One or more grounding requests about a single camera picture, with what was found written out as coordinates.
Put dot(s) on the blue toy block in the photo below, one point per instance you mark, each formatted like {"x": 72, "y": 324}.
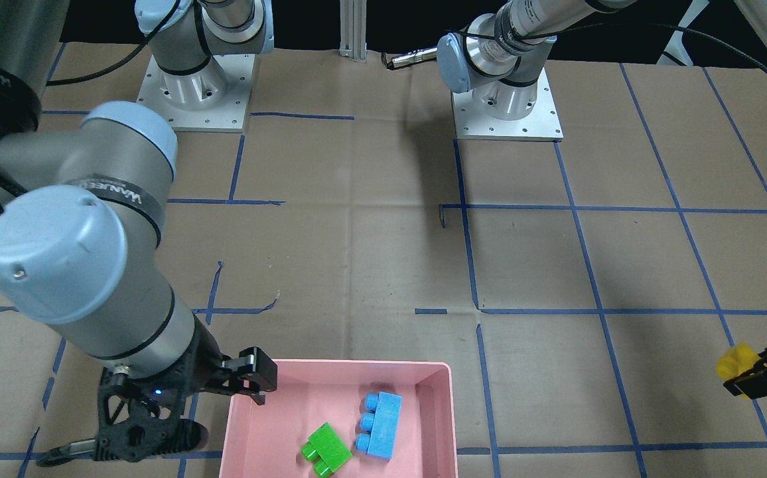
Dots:
{"x": 379, "y": 424}

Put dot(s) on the yellow toy block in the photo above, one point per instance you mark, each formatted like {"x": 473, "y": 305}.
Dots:
{"x": 735, "y": 361}

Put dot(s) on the brown paper table cover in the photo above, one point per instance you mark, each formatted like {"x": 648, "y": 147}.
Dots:
{"x": 580, "y": 291}

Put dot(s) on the green toy block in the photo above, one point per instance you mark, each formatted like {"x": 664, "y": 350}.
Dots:
{"x": 326, "y": 451}

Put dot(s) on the pink plastic box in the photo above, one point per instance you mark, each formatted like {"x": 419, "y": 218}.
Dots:
{"x": 266, "y": 441}

